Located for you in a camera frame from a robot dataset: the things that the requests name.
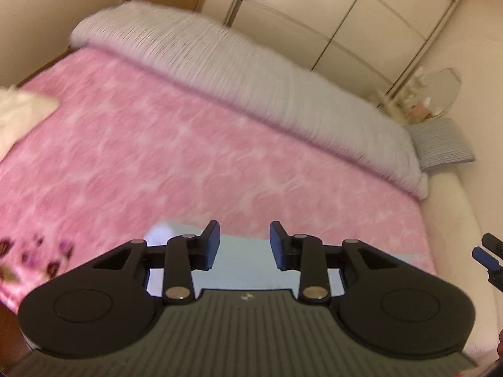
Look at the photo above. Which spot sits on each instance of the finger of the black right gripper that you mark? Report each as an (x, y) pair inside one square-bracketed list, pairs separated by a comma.
[(485, 259), (492, 243)]

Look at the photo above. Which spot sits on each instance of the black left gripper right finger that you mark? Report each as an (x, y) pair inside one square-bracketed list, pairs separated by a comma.
[(307, 254)]

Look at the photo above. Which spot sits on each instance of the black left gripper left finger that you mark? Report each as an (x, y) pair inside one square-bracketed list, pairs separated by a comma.
[(178, 258)]

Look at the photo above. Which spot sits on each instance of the light blue sweatshirt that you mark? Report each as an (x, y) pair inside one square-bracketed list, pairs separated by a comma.
[(240, 264)]

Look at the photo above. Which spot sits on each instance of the grey striped pillow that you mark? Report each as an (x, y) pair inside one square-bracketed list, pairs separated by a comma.
[(439, 143)]

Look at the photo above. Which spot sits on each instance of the pink floral bed blanket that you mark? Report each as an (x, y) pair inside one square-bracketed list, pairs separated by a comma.
[(127, 150)]

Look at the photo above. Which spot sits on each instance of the white vanity shelf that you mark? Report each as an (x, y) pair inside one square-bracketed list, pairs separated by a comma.
[(406, 107)]

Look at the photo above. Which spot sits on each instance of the oval vanity mirror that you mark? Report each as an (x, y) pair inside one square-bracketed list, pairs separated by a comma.
[(434, 93)]

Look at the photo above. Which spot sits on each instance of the grey striped rolled duvet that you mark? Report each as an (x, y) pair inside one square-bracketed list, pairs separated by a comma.
[(210, 58)]

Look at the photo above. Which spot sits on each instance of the cream folded garment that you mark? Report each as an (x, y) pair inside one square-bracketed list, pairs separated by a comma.
[(21, 111)]

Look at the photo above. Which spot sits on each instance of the white sliding wardrobe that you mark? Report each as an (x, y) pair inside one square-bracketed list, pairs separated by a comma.
[(364, 46)]

